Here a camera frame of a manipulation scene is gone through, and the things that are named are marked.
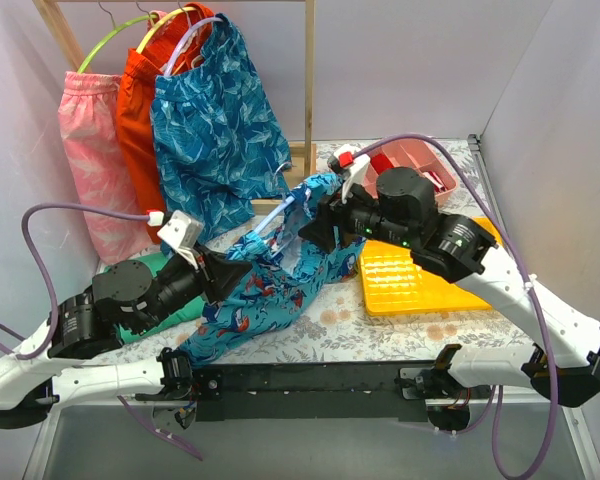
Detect green hanger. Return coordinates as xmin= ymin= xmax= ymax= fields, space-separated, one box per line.
xmin=77 ymin=13 xmax=159 ymax=75

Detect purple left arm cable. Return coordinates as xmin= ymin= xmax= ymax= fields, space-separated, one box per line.
xmin=0 ymin=202 xmax=204 ymax=461

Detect blue shark print shorts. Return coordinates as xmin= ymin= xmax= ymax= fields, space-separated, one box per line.
xmin=178 ymin=173 xmax=365 ymax=368

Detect red rolled cloth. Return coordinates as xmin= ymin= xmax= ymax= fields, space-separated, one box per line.
xmin=371 ymin=153 xmax=394 ymax=175

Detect yellow hanger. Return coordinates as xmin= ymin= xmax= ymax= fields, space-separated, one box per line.
xmin=135 ymin=7 xmax=196 ymax=54

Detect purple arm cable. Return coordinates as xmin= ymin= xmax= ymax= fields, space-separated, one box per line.
xmin=359 ymin=132 xmax=561 ymax=480
xmin=0 ymin=202 xmax=204 ymax=461

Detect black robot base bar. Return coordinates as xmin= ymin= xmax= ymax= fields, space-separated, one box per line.
xmin=134 ymin=363 xmax=494 ymax=434

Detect orange shorts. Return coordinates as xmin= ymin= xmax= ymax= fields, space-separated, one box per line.
xmin=115 ymin=2 xmax=216 ymax=245

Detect wooden clothes rack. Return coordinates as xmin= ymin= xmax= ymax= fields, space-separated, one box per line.
xmin=33 ymin=1 xmax=316 ymax=187

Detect red white striped cloth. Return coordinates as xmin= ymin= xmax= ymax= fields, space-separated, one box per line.
xmin=422 ymin=171 xmax=447 ymax=194

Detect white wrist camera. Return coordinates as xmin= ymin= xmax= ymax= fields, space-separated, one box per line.
xmin=328 ymin=144 xmax=371 ymax=204
xmin=147 ymin=210 xmax=204 ymax=269

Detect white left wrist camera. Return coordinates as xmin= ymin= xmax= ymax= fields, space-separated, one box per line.
xmin=147 ymin=210 xmax=204 ymax=269

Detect translucent white hanger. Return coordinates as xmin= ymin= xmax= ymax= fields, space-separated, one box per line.
xmin=163 ymin=16 xmax=223 ymax=77

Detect teal leaf print shorts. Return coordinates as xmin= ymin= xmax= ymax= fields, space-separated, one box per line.
xmin=150 ymin=14 xmax=291 ymax=244

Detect pink divided organizer box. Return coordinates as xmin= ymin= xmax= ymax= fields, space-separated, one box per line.
xmin=362 ymin=139 xmax=457 ymax=206

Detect pink patterned shorts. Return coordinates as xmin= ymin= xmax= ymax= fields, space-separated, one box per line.
xmin=58 ymin=72 xmax=151 ymax=264

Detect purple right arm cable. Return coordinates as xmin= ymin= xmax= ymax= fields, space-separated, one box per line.
xmin=359 ymin=132 xmax=561 ymax=480

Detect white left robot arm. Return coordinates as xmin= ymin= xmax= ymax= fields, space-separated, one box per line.
xmin=0 ymin=247 xmax=252 ymax=430

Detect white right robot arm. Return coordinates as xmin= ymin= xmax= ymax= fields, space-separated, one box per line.
xmin=299 ymin=167 xmax=600 ymax=407

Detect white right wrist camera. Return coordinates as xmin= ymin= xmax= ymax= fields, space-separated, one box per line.
xmin=328 ymin=144 xmax=371 ymax=204

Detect yellow plastic tray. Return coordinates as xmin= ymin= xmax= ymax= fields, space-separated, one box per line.
xmin=359 ymin=240 xmax=490 ymax=316

